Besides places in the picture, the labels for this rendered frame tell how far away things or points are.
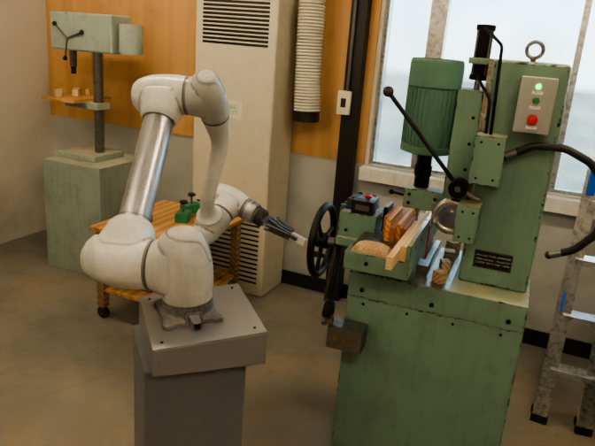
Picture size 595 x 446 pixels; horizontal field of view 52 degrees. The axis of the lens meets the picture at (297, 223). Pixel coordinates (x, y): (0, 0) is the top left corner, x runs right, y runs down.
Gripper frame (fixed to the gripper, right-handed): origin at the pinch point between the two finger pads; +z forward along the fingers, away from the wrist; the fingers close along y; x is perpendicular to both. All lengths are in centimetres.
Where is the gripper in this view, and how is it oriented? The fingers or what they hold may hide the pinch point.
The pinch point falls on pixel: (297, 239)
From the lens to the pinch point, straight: 244.5
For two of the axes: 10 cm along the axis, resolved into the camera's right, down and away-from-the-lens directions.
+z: 8.5, 4.9, -2.1
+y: 3.7, -2.5, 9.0
